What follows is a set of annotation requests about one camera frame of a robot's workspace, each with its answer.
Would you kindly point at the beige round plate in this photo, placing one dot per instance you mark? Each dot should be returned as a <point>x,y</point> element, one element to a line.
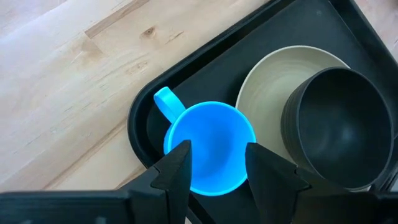
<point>267,90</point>

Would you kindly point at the dark grey bowl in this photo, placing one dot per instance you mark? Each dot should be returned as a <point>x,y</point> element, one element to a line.
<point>342,124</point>

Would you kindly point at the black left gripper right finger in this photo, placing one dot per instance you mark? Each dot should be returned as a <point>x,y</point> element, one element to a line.
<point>270,177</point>

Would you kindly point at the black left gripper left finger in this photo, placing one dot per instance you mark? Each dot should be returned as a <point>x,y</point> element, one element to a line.
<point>177,174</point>

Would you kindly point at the blue plastic mug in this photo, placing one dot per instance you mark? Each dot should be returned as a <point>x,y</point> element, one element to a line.
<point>214,140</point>

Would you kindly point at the black plastic serving tray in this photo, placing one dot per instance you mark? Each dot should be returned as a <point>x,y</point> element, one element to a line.
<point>217,71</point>

